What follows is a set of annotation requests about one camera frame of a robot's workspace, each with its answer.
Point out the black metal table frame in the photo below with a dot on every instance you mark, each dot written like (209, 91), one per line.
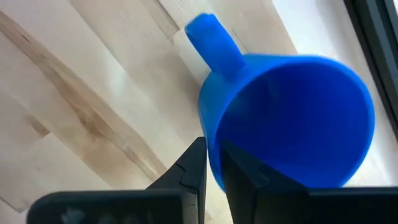
(381, 46)

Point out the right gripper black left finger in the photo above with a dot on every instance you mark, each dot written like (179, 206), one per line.
(174, 205)

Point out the blue plastic mug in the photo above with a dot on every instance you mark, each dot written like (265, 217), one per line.
(295, 118)

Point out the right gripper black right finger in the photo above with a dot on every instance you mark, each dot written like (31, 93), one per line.
(280, 205)

